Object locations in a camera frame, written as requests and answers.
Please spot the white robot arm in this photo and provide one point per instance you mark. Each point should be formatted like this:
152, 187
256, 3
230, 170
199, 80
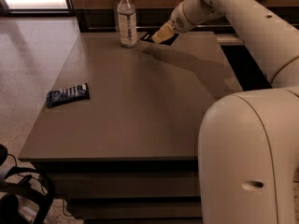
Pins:
248, 143

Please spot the metal rail bracket left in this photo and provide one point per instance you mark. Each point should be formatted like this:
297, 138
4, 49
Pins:
115, 4

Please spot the clear plastic water bottle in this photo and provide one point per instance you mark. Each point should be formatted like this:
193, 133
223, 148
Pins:
127, 23

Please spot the black rxbar chocolate wrapper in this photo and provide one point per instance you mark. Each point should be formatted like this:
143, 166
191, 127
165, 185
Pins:
147, 37

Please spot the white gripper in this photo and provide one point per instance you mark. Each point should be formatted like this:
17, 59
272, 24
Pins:
177, 20

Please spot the blue snack bar wrapper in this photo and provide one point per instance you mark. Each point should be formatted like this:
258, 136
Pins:
67, 95

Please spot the grey drawer cabinet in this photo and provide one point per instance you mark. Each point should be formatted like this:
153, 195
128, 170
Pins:
128, 154

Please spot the horizontal metal rail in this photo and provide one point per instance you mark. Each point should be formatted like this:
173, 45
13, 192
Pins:
143, 28

